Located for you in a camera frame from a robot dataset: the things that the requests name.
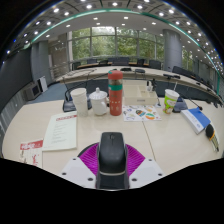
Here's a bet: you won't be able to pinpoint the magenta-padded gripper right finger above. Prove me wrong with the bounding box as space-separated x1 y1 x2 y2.
124 142 166 190

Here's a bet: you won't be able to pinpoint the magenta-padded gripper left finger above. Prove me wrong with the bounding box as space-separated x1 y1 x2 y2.
58 142 102 190

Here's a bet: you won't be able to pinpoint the black computer mouse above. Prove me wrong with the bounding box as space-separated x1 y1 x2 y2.
97 131 128 176

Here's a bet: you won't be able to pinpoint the white paper document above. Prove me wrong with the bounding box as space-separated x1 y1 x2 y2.
41 111 78 152

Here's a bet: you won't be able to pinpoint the colourful sticker sheet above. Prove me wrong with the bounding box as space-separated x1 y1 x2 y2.
122 104 163 123

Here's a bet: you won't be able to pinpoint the black gooseneck microphone unit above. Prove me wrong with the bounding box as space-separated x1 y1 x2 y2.
172 95 204 113
62 87 93 113

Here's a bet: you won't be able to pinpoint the white lidded ceramic mug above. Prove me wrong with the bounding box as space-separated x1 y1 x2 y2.
88 87 110 117

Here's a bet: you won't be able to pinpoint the red and white magazine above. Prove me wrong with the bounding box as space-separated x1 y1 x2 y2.
19 138 45 168

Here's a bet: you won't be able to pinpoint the white compartment box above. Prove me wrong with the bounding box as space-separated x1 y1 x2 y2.
122 83 159 107

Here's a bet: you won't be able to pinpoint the green printed cup with straw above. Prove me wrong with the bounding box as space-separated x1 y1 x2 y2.
162 80 181 115

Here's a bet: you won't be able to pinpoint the red bottle with green band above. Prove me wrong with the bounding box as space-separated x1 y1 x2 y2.
107 69 124 117

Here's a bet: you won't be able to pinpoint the blue and white book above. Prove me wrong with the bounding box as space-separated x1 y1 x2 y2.
180 106 212 135

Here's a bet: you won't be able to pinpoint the black handheld microphone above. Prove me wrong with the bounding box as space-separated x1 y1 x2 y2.
204 123 221 153

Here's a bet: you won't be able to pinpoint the white paper sheet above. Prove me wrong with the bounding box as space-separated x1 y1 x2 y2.
209 122 222 153

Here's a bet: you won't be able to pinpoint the white leaning board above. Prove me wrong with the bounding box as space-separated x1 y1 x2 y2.
36 75 49 93

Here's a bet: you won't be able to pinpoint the dark conference chairs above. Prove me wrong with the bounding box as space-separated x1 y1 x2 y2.
71 56 214 88

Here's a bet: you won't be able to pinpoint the ceiling lights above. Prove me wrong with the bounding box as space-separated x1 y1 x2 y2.
6 0 224 68

